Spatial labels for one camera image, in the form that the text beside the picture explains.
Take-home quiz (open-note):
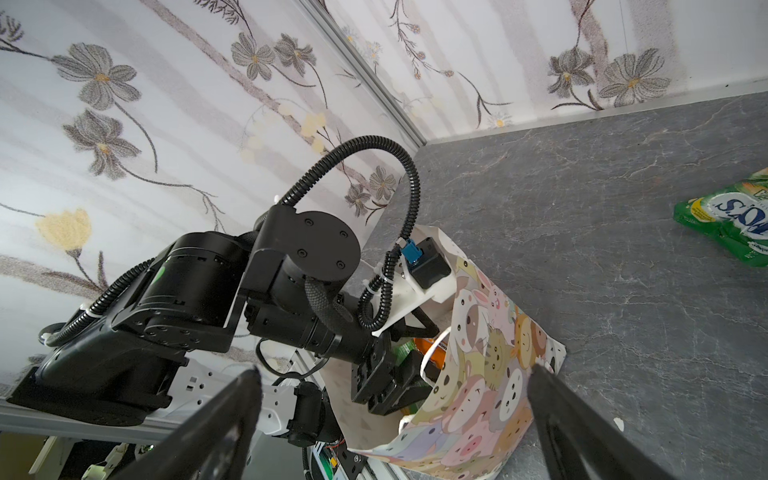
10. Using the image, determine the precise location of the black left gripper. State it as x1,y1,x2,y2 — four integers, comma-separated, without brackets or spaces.
351,335,440,416

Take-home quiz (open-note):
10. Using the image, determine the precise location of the orange snack packet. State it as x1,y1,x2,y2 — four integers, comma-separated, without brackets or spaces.
414,338,446,369

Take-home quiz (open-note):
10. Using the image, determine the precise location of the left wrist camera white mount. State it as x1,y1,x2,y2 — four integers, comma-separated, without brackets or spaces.
360,234,456,337

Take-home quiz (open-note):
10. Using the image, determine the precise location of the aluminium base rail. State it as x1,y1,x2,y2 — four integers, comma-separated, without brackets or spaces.
0,353,373,480

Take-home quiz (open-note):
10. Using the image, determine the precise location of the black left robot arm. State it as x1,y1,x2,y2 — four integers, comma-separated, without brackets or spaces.
9,205,438,427

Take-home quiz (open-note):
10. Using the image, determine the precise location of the green Fox's candy bag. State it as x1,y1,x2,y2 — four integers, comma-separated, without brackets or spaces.
673,168,767,268

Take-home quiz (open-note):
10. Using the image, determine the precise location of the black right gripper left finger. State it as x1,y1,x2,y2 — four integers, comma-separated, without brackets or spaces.
116,368,263,479

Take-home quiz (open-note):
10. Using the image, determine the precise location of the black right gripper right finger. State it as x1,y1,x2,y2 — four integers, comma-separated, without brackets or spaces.
527,364,672,479

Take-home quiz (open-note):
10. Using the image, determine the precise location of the white cartoon paper gift bag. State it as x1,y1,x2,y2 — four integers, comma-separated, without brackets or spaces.
322,226,567,479

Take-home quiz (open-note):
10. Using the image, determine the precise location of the left black corrugated cable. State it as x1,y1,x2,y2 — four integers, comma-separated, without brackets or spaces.
38,134,422,349

